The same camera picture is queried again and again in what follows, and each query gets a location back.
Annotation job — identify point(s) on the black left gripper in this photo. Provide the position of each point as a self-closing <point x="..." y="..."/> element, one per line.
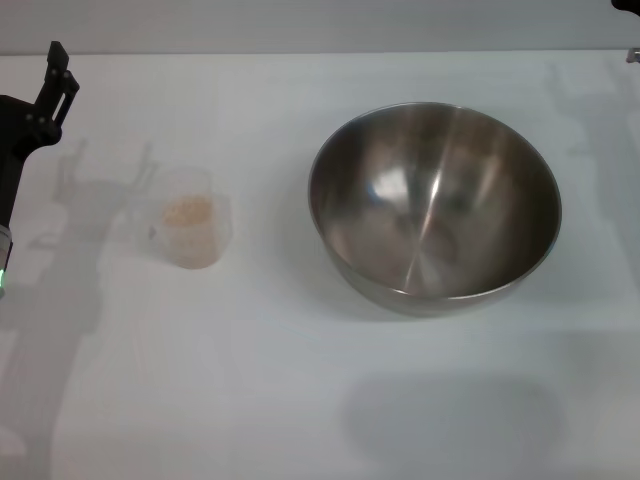
<point x="12" y="135"/>

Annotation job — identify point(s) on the uncooked white rice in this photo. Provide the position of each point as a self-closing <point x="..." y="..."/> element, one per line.
<point x="187" y="212"/>

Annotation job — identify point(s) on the clear plastic measuring cup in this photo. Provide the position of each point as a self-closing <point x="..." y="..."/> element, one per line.
<point x="220" y="235"/>

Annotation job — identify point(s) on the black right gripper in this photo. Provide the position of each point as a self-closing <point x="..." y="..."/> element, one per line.
<point x="627" y="3"/>

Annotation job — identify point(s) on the stainless steel mixing bowl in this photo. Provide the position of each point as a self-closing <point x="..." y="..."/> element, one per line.
<point x="435" y="210"/>

